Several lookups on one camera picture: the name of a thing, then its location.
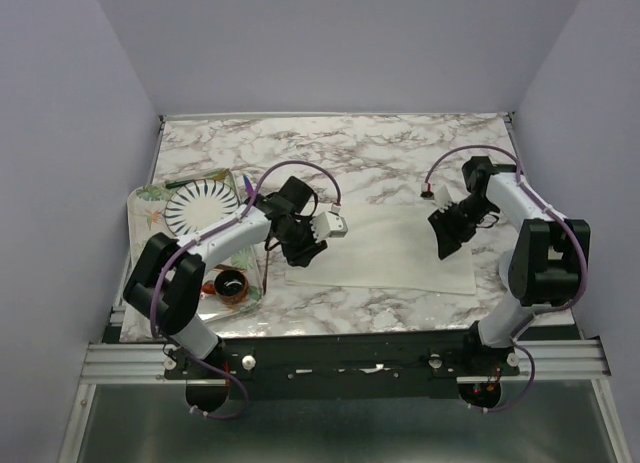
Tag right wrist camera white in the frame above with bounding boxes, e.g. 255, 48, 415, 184
420, 184, 454, 212

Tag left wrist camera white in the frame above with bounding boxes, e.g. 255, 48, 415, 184
310, 211, 348, 242

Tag rose gold fork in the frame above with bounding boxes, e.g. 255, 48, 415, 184
262, 248, 271, 296

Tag white cloth napkin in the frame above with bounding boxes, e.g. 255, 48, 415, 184
285, 202, 476, 295

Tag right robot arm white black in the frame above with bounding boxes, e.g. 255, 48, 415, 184
421, 156, 590, 375

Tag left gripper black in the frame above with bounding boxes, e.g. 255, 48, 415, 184
276, 215, 328, 269

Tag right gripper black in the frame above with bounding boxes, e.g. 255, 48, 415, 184
428, 195, 497, 260

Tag purple cable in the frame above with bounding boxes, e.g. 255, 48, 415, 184
149, 160, 344, 420
423, 145, 587, 415

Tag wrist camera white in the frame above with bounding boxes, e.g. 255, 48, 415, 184
310, 211, 348, 242
420, 184, 454, 212

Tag white saucer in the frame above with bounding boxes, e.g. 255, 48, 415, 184
498, 249, 514, 290

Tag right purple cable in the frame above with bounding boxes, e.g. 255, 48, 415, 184
423, 145, 587, 415

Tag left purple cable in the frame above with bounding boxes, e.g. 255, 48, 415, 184
149, 160, 344, 420

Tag copper spoon on tray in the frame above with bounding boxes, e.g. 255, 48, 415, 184
201, 280, 217, 295

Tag green chopsticks on tray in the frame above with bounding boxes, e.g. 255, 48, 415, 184
163, 168, 230, 190

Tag white plate blue stripes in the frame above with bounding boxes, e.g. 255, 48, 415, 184
164, 179, 239, 236

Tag iridescent purple utensil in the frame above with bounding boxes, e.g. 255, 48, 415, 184
243, 175, 254, 196

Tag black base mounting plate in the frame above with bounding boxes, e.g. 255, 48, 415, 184
160, 327, 521, 399

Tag black and copper small bowl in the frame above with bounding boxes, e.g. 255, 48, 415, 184
214, 270, 249, 306

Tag leaf pattern serving tray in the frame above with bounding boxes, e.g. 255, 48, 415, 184
127, 171, 263, 324

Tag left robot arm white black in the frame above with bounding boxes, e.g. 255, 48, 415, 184
123, 177, 327, 378

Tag aluminium frame rail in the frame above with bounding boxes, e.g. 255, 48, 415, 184
80, 340, 611, 385

